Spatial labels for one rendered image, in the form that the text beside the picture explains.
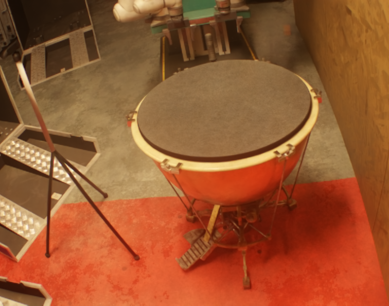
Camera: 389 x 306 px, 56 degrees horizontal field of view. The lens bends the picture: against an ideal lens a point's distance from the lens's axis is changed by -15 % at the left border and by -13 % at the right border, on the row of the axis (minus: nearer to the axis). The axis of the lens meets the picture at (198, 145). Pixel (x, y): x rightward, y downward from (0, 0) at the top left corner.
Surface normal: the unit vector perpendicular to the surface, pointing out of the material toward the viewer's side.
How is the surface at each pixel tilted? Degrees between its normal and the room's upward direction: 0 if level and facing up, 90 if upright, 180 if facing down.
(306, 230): 0
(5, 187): 1
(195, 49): 90
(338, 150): 0
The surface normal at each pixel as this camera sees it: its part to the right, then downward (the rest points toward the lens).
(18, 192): -0.15, -0.77
